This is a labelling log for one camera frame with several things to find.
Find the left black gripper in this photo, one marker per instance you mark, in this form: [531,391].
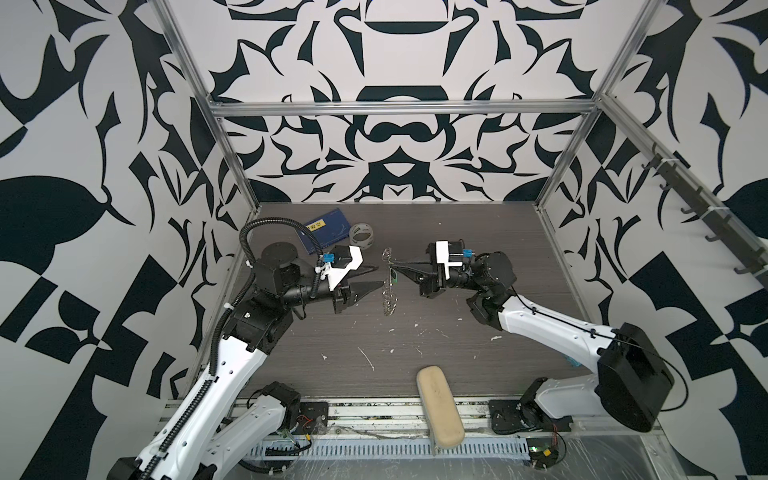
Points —
[341,297]

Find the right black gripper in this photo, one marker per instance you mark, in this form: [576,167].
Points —
[434,282]

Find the beige glasses case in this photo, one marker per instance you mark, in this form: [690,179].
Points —
[440,409]

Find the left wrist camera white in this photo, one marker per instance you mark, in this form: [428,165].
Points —
[341,260]

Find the small circuit board with wires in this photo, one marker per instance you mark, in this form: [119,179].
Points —
[546,453]

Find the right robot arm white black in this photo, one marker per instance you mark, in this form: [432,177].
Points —
[627,379]

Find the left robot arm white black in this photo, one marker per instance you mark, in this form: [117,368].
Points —
[194,443]

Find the white slotted cable duct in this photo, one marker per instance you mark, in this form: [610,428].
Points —
[515,449]

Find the patterned tape roll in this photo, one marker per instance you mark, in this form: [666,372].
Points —
[361,235]

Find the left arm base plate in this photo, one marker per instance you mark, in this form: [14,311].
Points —
[304,417]

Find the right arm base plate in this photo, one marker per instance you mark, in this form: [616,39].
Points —
[507,417]

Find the black wall hook rack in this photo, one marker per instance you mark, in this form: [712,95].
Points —
[701,204]

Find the blue booklet yellow label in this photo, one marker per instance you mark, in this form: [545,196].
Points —
[330,228]

